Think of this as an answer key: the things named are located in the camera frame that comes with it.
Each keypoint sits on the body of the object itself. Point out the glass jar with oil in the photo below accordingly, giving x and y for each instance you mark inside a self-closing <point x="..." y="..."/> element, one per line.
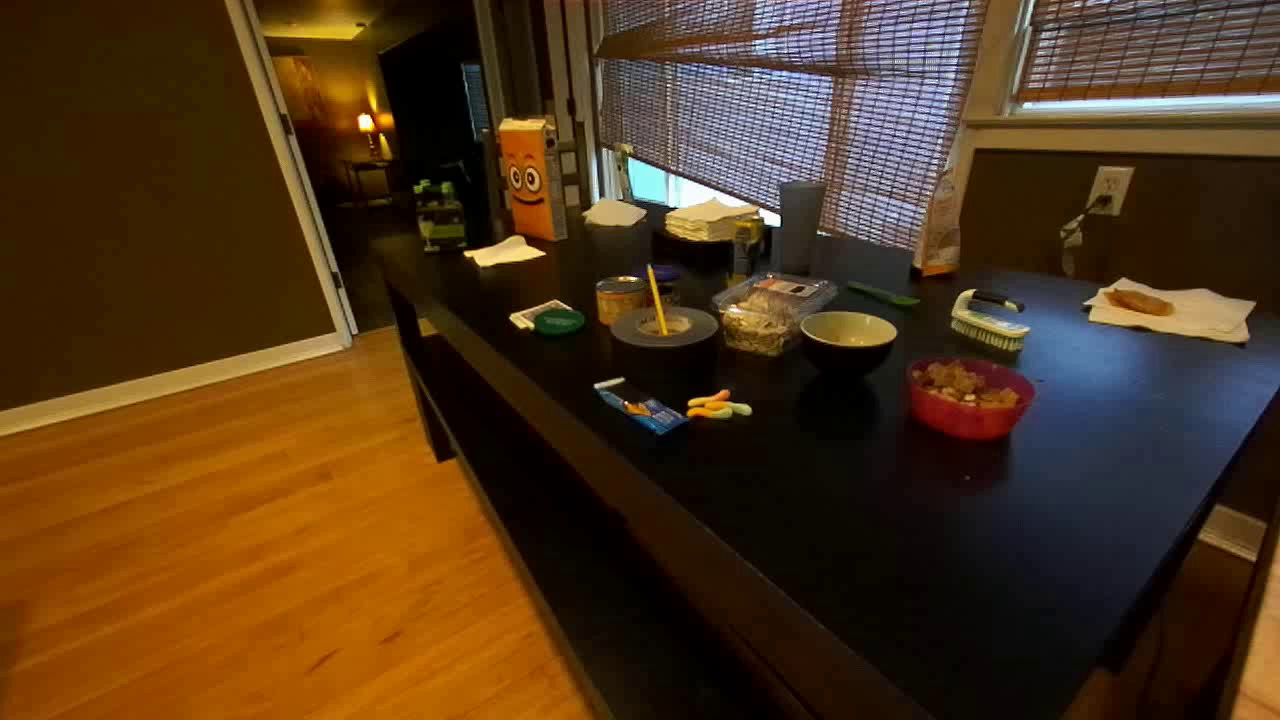
<point x="747" y="249"/>

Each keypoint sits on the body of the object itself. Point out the small bamboo window blind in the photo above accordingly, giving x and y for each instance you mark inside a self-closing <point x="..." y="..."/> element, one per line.
<point x="1144" y="47"/>

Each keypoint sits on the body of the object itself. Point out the dark green toy figure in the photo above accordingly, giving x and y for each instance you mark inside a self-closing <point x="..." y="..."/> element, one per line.
<point x="438" y="208"/>

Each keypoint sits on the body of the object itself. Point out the green lid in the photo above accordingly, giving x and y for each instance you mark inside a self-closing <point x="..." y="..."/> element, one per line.
<point x="560" y="321"/>

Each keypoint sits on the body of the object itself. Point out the orange carton with face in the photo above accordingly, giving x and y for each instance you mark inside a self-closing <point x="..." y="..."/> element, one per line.
<point x="527" y="182"/>

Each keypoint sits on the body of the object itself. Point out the wooden stick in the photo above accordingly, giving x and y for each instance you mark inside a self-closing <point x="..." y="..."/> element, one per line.
<point x="658" y="300"/>

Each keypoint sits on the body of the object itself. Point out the green plastic spoon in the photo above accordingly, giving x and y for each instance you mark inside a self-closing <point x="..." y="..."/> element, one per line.
<point x="881" y="294"/>

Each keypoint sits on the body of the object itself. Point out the white wall outlet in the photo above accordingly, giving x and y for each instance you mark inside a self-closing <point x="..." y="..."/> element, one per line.
<point x="1108" y="188"/>

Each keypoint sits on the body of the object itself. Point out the clear plastic food container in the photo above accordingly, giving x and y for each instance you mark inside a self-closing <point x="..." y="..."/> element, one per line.
<point x="772" y="314"/>

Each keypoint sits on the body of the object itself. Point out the red bowl with snacks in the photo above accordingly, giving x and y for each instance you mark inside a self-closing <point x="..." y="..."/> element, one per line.
<point x="968" y="403"/>

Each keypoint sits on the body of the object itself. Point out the glowing wall lamp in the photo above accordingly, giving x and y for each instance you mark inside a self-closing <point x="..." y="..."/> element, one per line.
<point x="365" y="123"/>

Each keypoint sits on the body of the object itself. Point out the stack of white napkins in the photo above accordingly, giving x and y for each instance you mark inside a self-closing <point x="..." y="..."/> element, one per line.
<point x="712" y="221"/>

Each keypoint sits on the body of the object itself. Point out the brown cookie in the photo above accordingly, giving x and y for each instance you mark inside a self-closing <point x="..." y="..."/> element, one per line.
<point x="1137" y="300"/>

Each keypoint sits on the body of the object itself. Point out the grey plate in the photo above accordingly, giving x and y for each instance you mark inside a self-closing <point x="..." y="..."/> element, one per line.
<point x="686" y="330"/>

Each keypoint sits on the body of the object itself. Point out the green rimmed bowl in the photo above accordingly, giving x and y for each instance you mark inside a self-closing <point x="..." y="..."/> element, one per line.
<point x="851" y="343"/>

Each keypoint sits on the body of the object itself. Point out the orange snack pouch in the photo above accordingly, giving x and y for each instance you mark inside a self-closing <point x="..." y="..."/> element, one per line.
<point x="943" y="227"/>

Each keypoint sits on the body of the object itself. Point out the blue chocolate bar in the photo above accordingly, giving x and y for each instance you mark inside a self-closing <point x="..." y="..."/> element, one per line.
<point x="641" y="407"/>

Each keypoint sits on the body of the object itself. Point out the yellow candy wrapper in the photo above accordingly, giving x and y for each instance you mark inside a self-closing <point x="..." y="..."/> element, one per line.
<point x="718" y="407"/>

